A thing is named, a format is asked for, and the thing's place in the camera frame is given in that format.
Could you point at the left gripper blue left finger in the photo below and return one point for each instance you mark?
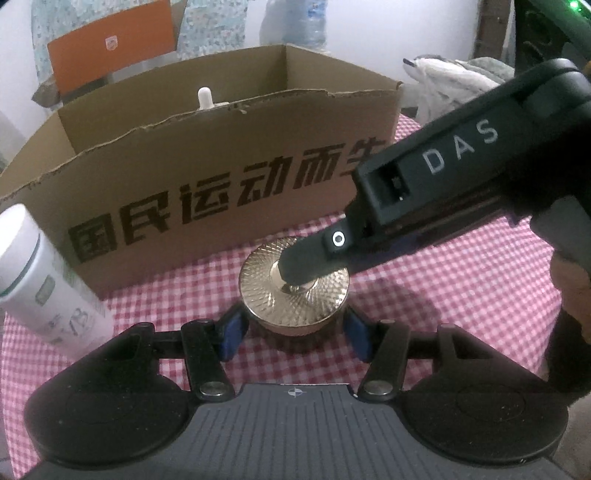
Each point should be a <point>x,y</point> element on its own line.
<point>231,329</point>

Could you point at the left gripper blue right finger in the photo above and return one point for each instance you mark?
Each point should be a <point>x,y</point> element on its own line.
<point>358,330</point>

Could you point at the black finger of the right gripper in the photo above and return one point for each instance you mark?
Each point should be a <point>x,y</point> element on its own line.
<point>317,255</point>

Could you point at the gold round jar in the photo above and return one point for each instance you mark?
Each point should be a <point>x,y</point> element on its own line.
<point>284,309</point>

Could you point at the right hand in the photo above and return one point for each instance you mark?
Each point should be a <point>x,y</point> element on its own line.
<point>573,282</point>

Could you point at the grey white blanket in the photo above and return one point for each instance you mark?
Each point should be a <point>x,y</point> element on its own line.
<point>444,85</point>

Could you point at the brown wooden door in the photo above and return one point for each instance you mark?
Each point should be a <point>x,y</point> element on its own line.
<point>495,21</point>

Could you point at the brown cardboard box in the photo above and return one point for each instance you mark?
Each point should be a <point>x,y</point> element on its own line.
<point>132,180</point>

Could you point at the white round lid bottle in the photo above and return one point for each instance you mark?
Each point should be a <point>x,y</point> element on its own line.
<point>42,291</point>

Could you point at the water dispenser with bottle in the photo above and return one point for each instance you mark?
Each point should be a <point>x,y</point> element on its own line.
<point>301,23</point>

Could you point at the orange cardboard box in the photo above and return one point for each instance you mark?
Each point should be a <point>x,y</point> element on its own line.
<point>111,43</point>

